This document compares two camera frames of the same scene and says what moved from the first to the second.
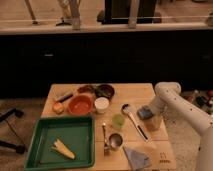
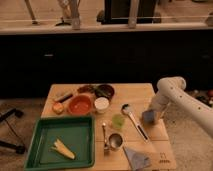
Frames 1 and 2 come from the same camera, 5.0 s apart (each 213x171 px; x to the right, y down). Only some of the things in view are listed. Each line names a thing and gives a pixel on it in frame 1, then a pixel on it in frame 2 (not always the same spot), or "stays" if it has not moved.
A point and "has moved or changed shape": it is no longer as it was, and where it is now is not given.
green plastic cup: [118, 121] stays
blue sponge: [144, 112] has moved or changed shape
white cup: [101, 104] stays
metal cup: [115, 140] stays
